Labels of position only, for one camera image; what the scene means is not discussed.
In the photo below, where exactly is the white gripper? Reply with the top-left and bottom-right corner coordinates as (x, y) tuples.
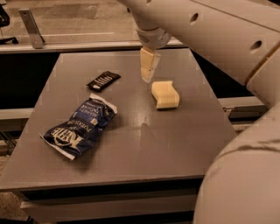
(136, 28), (171, 83)

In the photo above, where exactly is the black office chair base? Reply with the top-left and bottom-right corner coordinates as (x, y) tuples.
(0, 4), (18, 45)

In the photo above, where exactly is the blue chips bag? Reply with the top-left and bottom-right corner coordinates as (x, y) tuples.
(40, 94), (117, 160)

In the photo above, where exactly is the left metal glass bracket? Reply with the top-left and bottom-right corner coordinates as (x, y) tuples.
(18, 9), (45, 49)

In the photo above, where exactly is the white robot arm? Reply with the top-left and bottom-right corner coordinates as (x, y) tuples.
(118, 0), (280, 224)

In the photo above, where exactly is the small black snack packet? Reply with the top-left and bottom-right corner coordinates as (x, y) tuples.
(87, 71), (121, 92)

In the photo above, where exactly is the yellow sponge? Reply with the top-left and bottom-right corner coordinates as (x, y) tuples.
(151, 80), (179, 109)

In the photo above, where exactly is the grey table with drawer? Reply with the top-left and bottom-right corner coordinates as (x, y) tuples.
(1, 49), (235, 223)

